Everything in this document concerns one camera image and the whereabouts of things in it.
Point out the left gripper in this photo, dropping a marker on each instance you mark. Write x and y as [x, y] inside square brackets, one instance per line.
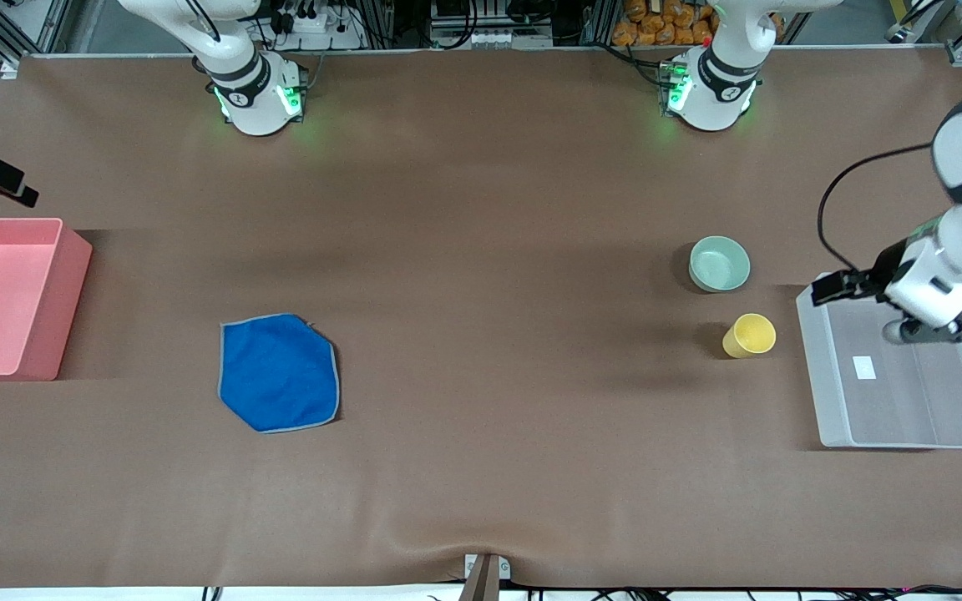
[878, 273]

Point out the yellow plastic cup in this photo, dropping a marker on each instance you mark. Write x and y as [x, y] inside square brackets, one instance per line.
[750, 335]

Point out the blue cloth with grey hem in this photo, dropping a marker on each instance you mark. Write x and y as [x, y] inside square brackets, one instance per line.
[281, 371]

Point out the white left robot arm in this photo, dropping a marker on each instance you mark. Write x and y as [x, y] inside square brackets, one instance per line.
[719, 92]

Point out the mint green bowl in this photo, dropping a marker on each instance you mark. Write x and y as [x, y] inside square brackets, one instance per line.
[719, 264]

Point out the white paper label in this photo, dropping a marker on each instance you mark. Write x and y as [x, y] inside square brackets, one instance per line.
[863, 367]

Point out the pink plastic bin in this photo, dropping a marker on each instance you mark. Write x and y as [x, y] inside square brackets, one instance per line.
[5, 300]

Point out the clear plastic bin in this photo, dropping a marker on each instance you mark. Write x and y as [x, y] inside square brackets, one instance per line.
[890, 401]

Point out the orange snack pile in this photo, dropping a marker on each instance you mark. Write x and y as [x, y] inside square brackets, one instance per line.
[665, 23]

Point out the white power strip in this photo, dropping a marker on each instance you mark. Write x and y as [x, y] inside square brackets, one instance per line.
[314, 25]

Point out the brown table cover sheet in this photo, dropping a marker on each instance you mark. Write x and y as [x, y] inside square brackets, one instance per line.
[481, 334]

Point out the white terminal block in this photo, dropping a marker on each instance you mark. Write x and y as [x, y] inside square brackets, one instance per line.
[481, 37]

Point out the metal table bracket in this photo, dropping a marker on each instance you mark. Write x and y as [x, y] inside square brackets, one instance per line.
[486, 576]

